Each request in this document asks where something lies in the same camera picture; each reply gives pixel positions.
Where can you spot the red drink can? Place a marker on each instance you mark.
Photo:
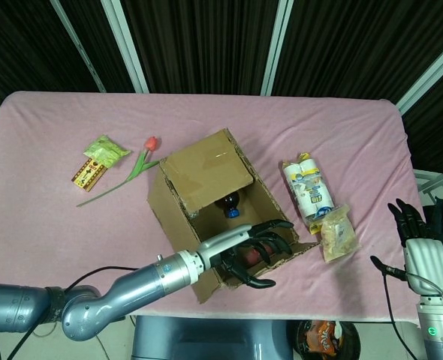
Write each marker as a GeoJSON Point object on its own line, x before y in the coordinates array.
{"type": "Point", "coordinates": [251, 255]}

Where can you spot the pink fleece table cloth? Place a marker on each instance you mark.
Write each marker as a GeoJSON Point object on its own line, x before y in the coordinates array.
{"type": "Point", "coordinates": [56, 243]}

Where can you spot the black pleated curtain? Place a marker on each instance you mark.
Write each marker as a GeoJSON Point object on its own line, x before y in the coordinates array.
{"type": "Point", "coordinates": [206, 37]}

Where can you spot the green snack packet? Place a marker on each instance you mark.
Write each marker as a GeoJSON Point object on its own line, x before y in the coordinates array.
{"type": "Point", "coordinates": [105, 152]}

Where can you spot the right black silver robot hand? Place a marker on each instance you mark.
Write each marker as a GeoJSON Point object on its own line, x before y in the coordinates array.
{"type": "Point", "coordinates": [426, 262]}

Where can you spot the clear bag of beige snacks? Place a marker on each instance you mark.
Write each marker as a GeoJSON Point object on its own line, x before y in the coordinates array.
{"type": "Point", "coordinates": [338, 236]}

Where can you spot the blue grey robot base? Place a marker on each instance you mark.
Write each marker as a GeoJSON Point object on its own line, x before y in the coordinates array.
{"type": "Point", "coordinates": [206, 337]}

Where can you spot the white partition frame post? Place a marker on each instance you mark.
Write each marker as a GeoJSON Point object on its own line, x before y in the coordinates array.
{"type": "Point", "coordinates": [278, 45]}
{"type": "Point", "coordinates": [79, 45]}
{"type": "Point", "coordinates": [125, 45]}
{"type": "Point", "coordinates": [428, 75]}

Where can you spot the white metal rack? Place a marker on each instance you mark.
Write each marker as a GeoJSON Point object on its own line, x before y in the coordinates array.
{"type": "Point", "coordinates": [431, 183]}

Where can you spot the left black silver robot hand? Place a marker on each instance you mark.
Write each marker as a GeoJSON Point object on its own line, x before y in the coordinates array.
{"type": "Point", "coordinates": [221, 247]}

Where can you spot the orange snack wrapper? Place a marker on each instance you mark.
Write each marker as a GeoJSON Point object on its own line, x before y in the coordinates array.
{"type": "Point", "coordinates": [324, 333]}

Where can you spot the dark bottle with blue cap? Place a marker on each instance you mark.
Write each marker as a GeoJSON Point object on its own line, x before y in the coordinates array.
{"type": "Point", "coordinates": [227, 204]}

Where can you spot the yellow brown small carton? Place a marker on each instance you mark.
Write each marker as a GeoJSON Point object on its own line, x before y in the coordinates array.
{"type": "Point", "coordinates": [88, 175]}

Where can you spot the brown cardboard shipping box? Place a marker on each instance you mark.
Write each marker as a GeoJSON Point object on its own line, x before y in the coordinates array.
{"type": "Point", "coordinates": [206, 168]}

